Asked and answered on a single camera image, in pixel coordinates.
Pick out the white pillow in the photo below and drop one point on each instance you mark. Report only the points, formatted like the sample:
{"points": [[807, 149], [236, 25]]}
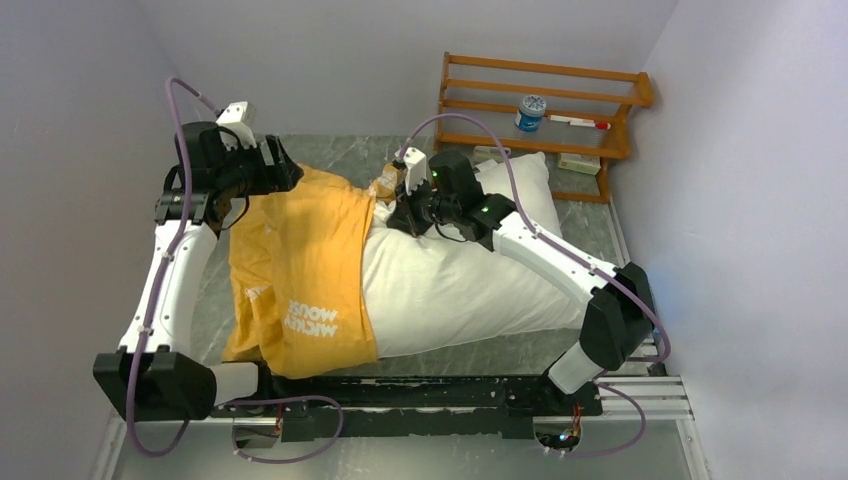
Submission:
{"points": [[435, 291]]}

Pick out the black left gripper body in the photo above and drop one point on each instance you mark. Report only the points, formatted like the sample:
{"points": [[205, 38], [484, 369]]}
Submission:
{"points": [[245, 171]]}

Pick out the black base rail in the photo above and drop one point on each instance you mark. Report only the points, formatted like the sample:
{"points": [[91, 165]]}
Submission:
{"points": [[510, 406]]}

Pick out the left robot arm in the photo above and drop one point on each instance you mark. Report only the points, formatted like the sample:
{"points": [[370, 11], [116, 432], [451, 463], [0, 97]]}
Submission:
{"points": [[152, 376]]}

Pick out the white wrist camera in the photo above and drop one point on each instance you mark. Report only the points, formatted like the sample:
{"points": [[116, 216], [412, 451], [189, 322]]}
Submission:
{"points": [[238, 118], [415, 168]]}

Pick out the blue round jar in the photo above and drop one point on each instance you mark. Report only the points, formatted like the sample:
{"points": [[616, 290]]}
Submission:
{"points": [[530, 113]]}

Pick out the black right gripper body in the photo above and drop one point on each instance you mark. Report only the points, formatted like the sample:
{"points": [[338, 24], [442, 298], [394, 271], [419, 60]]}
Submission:
{"points": [[424, 207]]}

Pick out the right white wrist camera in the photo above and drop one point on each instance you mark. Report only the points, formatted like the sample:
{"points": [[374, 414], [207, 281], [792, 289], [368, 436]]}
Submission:
{"points": [[415, 168]]}

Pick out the orange wooden rack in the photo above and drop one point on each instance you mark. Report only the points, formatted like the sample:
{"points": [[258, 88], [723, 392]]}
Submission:
{"points": [[565, 111]]}

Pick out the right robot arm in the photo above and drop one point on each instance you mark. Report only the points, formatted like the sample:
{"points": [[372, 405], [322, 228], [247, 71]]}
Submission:
{"points": [[617, 315]]}

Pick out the red and white marker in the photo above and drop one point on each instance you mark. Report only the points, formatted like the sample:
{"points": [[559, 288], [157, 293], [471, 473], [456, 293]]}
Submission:
{"points": [[580, 122]]}

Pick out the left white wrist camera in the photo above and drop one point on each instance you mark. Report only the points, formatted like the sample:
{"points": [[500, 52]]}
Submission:
{"points": [[238, 118]]}

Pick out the small white box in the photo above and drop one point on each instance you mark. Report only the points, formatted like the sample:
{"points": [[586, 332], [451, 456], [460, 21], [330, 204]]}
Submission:
{"points": [[580, 163]]}

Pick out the blue and orange pillowcase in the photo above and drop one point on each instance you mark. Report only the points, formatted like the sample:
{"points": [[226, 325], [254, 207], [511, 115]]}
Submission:
{"points": [[296, 263]]}

